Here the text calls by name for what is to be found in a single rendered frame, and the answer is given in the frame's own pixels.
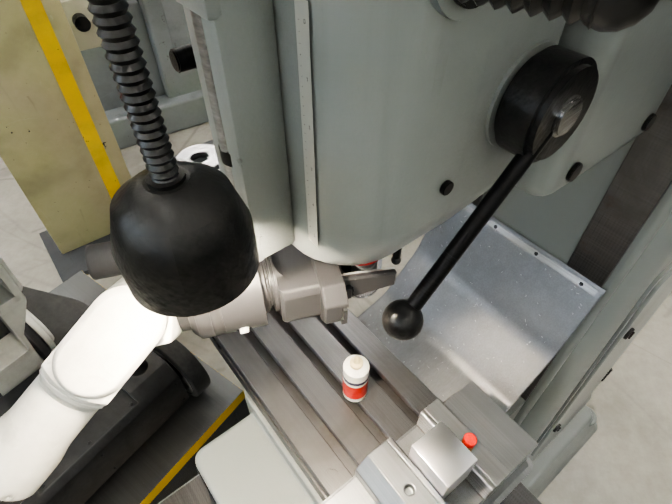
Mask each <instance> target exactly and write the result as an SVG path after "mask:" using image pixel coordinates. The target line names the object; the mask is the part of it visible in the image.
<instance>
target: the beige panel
mask: <svg viewBox="0 0 672 504"><path fill-rule="evenodd" d="M0 157H1V158H2V160H3V161H4V163H5V165H6V166H7V168H8V169H9V171H10V173H11V174H12V176H13V177H14V179H15V180H16V182H17V184H18V185H19V187H20V188H21V190H22V191H23V193H24V195H25V196H26V198H27V199H28V201H29V202H30V204H31V206H32V207H33V209H34V210H35V212H36V214H37V215H38V217H39V218H40V220H41V221H42V223H43V225H44V226H45V228H46V229H47V230H46V231H43V232H41V233H39V235H40V237H41V239H42V241H43V243H44V245H45V247H46V249H47V251H48V253H49V255H50V257H51V259H52V261H53V263H54V265H55V268H56V270H57V272H58V274H59V276H60V278H61V280H62V282H65V281H66V280H68V279H69V278H70V277H72V276H73V275H75V274H76V273H78V272H79V271H82V272H84V273H85V274H86V275H89V272H88V269H87V266H86V261H85V248H86V246H87V245H91V244H96V243H102V242H108V241H110V203H111V200H112V198H113V196H114V194H115V193H116V191H117V190H118V189H119V188H120V187H121V186H122V185H123V184H124V183H125V182H126V181H127V180H129V179H130V178H131V176H130V173H129V171H128V168H127V166H126V163H125V161H124V158H123V156H122V153H121V151H120V148H119V146H118V143H117V141H116V138H115V136H114V134H113V131H112V129H111V126H110V124H109V121H108V119H107V116H106V114H105V111H104V109H103V106H102V104H101V101H100V99H99V96H98V94H97V91H96V89H95V86H94V84H93V81H92V79H91V76H90V74H89V71H88V69H87V67H86V64H85V62H84V59H83V57H82V54H81V52H80V49H79V47H78V44H77V42H76V39H75V37H74V34H73V32H72V29H71V27H70V24H69V22H68V19H67V17H66V14H65V12H64V9H63V7H62V4H61V2H60V0H0Z"/></svg>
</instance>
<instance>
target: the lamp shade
mask: <svg viewBox="0 0 672 504"><path fill-rule="evenodd" d="M176 164H177V165H178V167H179V170H178V173H179V175H178V178H176V179H175V180H174V181H172V182H170V183H166V184H157V183H155V182H153V181H152V179H151V177H149V175H148V171H149V170H147V169H144V170H142V171H141V172H139V173H138V174H136V175H135V176H133V177H132V178H130V179H129V180H127V181H126V182H125V183H124V184H123V185H122V186H121V187H120V188H119V189H118V190H117V191H116V193H115V194H114V196H113V198H112V200H111V203H110V241H111V253H112V256H113V259H114V261H115V263H116V265H117V267H118V269H119V270H120V272H121V274H122V276H123V278H124V280H125V282H126V284H127V286H128V288H129V290H130V292H131V293H132V295H133V297H134V298H135V300H136V301H137V302H138V303H139V304H140V305H142V306H143V307H144V308H146V309H148V310H149V311H151V312H154V313H156V314H160V315H164V316H169V317H191V316H197V315H202V314H206V313H209V312H212V311H214V310H217V309H219V308H221V307H223V306H225V305H227V304H229V303H230V302H232V301H233V300H235V299H236V298H237V297H239V296H240V295H241V294H242V293H243V292H244V291H245V290H246V289H247V288H248V287H249V285H250V284H251V283H252V281H253V279H254V277H255V275H256V273H257V270H258V266H259V253H258V248H257V242H256V236H255V231H254V225H253V220H252V215H251V213H250V211H249V209H248V207H247V206H246V204H245V203H244V201H243V200H242V198H241V197H240V195H239V194H238V192H237V191H236V189H235V188H234V186H233V185H232V183H231V182H230V180H229V179H228V177H227V176H226V175H225V174H224V173H223V172H221V171H220V170H218V169H216V168H215V167H212V166H210V165H206V164H202V163H196V162H185V161H176Z"/></svg>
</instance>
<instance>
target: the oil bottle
mask: <svg viewBox="0 0 672 504"><path fill-rule="evenodd" d="M368 377H369V362H368V360H367V359H366V358H365V357H363V356H361V355H351V356H349V357H347V358H346V359H345V361H344V363H343V395H344V397H345V398H346V399H347V400H349V401H351V402H359V401H361V400H363V399H364V398H365V396H366V394H367V387H368Z"/></svg>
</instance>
